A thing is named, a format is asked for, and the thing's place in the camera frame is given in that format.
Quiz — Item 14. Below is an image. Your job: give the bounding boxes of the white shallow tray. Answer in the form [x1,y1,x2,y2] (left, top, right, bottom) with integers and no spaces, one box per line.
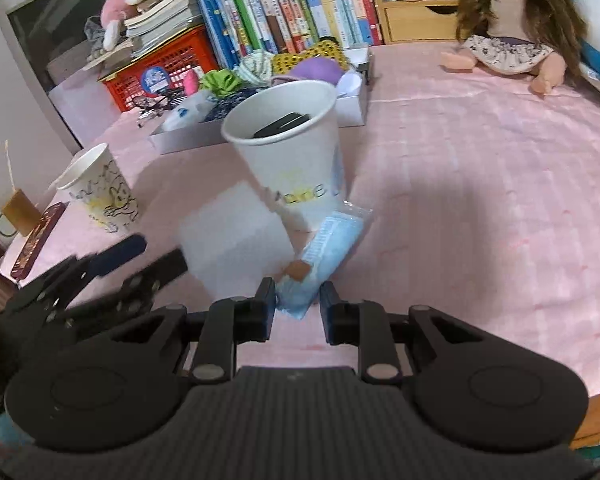
[149,42,372,155]

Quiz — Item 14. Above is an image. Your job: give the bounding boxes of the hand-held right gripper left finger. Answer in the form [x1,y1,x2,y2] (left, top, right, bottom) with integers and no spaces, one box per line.
[105,277,277,381]

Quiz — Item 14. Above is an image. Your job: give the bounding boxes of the small wooden drawer box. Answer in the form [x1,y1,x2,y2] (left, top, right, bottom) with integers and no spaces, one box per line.
[371,0,463,46]

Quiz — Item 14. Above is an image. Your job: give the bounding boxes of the gold sequin pouch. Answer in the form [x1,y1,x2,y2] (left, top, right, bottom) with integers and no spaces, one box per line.
[271,40,351,77]

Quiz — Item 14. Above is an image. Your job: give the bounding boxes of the black wire bicycle model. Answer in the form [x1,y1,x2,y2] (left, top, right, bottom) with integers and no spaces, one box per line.
[130,87,186,128]

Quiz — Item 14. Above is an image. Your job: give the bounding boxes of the black flat object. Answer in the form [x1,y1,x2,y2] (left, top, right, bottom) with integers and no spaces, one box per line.
[252,111,311,139]

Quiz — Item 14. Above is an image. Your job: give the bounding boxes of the row of upright books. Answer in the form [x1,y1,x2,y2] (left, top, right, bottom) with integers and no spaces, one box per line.
[186,0,396,68]

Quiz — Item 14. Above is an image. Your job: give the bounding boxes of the white plastic storage box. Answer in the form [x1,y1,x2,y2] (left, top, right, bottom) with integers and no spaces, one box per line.
[47,50,126,148]

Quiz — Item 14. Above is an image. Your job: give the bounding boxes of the blue face mask packet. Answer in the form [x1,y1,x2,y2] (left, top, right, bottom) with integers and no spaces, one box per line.
[275,210,375,321]

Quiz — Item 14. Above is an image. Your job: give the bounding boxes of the glass mug of brown drink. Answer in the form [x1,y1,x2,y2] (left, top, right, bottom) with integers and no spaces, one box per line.
[0,140,42,237]

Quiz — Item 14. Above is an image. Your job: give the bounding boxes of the small tan wrapped item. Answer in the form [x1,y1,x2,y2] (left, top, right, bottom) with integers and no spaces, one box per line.
[282,259,312,282]

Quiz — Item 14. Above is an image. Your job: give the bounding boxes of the white foam block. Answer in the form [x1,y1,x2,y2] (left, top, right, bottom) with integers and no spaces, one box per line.
[177,182,296,301]

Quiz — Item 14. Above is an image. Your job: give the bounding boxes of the long-haired baby doll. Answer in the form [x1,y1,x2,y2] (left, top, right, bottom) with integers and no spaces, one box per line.
[440,0,588,96]

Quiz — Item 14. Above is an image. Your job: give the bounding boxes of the navy floral drawstring pouch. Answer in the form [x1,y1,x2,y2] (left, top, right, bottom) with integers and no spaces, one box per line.
[202,85,258,122]

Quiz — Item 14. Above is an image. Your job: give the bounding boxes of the white paper cup with lettering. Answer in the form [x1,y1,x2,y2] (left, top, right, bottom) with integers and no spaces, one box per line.
[221,80,346,233]

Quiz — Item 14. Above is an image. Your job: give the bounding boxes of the red plastic crate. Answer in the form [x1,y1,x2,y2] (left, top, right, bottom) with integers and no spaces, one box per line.
[99,24,220,113]

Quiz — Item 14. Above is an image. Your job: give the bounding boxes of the pink tablecloth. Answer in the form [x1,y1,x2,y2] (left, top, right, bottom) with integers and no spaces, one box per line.
[0,40,600,401]

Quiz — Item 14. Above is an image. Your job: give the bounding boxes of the white fluffy soft toy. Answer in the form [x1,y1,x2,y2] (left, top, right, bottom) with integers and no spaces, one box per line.
[162,91,217,131]

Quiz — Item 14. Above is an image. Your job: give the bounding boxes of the purple plush heart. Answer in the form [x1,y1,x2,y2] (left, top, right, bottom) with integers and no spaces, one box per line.
[287,56,346,86]

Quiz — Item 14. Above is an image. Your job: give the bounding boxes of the stack of flat books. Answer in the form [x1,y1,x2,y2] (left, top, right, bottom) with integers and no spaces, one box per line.
[85,0,203,68]

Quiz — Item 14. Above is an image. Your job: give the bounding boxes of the green scrunchie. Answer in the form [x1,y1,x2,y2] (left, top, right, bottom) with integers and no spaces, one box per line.
[200,69,243,98]

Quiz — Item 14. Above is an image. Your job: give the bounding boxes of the pink and white plush toy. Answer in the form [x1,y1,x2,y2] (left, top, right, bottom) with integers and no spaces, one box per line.
[100,0,153,51]

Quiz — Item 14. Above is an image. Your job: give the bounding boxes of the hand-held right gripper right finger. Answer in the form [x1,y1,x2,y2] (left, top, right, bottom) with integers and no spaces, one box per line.
[320,282,486,381]

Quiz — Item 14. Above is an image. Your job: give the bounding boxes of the dark red booklet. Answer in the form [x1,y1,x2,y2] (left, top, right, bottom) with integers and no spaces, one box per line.
[10,201,68,281]

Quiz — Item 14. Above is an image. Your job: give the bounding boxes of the grey cloth toy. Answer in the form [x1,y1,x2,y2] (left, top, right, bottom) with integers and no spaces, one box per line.
[84,15,108,61]

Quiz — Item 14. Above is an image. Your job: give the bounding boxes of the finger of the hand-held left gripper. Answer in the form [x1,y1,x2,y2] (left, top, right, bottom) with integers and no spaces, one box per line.
[30,234,147,306]
[65,249,188,331]

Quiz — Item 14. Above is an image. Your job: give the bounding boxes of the paper cup with rabbit drawing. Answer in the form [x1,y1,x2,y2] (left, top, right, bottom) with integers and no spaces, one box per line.
[48,142,140,233]

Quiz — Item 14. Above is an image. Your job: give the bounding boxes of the green striped cloth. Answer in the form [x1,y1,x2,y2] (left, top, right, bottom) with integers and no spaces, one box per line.
[235,49,278,88]

